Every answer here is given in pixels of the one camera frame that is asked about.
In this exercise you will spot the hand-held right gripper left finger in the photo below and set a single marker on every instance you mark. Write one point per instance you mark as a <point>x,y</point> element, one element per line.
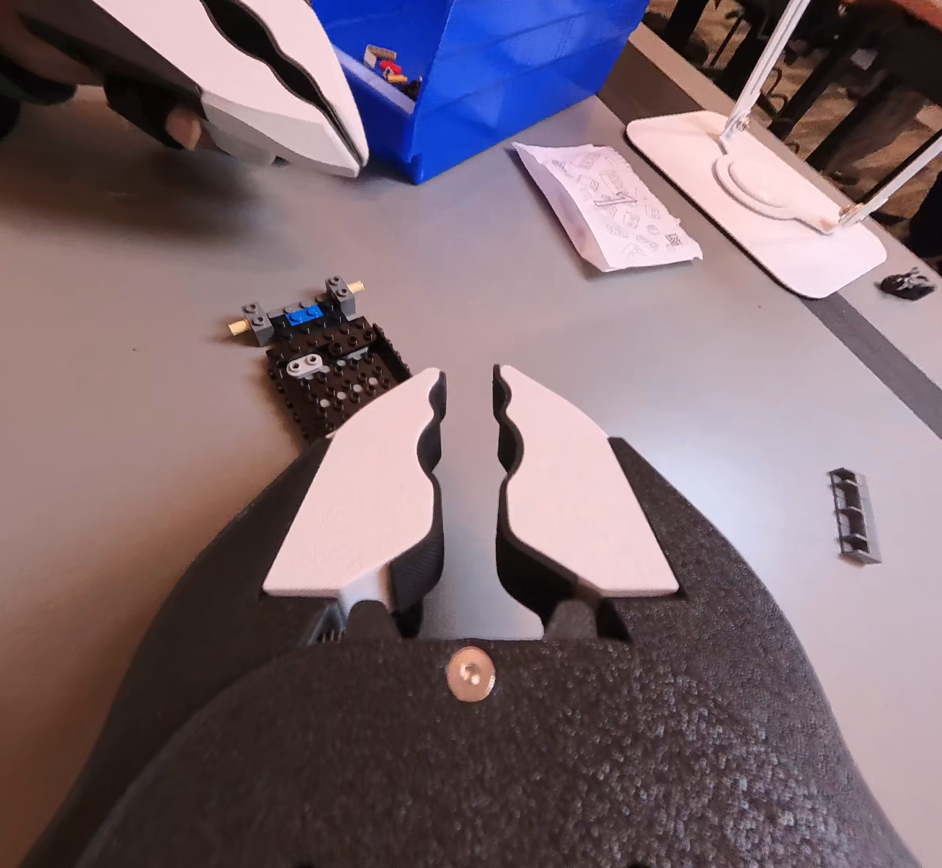
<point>346,515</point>

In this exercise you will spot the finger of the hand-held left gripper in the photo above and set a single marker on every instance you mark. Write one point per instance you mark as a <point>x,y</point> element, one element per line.
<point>192,51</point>
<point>273,0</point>

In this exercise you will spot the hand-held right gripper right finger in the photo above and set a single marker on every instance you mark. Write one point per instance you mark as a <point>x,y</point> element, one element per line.
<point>589,515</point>

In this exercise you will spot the black lego car chassis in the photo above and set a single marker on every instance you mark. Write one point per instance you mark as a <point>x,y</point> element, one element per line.
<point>331,375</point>

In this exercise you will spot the blue plastic bin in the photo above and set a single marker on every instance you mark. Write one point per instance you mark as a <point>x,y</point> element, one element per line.
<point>501,29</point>

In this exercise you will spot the heap of loose lego parts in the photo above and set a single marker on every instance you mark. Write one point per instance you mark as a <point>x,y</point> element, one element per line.
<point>390,69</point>

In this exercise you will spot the black lego grille piece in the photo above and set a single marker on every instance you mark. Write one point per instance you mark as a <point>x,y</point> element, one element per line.
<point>855,515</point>

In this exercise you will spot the small black lego piece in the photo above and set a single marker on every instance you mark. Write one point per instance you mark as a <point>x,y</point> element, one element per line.
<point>907,284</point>

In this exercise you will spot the person's left hand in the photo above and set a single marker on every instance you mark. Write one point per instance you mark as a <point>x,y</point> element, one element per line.
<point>184,129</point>

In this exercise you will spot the white printed paper bag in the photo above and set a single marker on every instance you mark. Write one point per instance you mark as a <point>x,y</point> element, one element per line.
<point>611,213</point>

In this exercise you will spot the white book stand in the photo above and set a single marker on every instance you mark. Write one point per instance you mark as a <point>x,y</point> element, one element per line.
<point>780,206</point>

